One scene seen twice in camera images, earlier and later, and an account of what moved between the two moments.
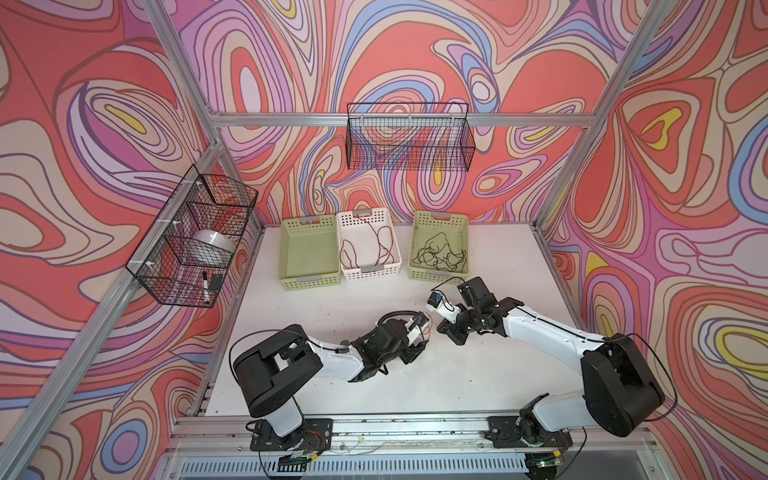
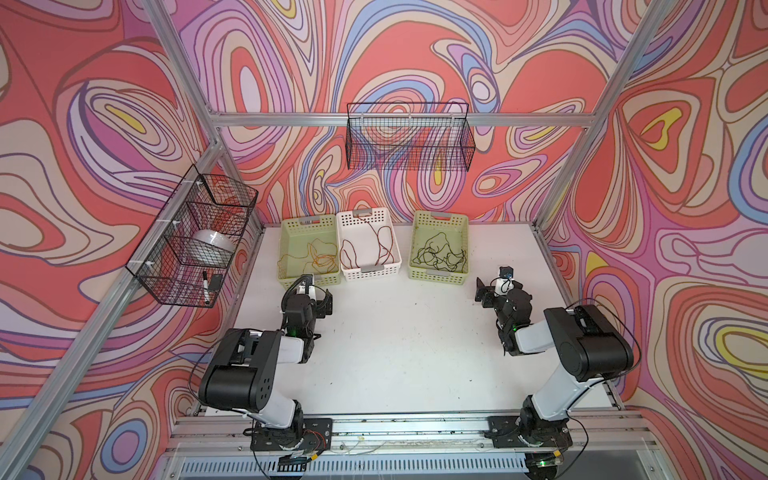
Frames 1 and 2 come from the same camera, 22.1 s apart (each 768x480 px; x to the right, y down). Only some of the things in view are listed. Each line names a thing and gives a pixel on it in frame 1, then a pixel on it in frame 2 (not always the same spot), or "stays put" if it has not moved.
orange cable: x=430 y=325 to x=325 y=258
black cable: x=437 y=253 stays put
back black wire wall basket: x=409 y=136 stays put
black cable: x=437 y=253 stays put
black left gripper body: x=406 y=355 to x=317 y=311
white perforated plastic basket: x=368 y=244 stays put
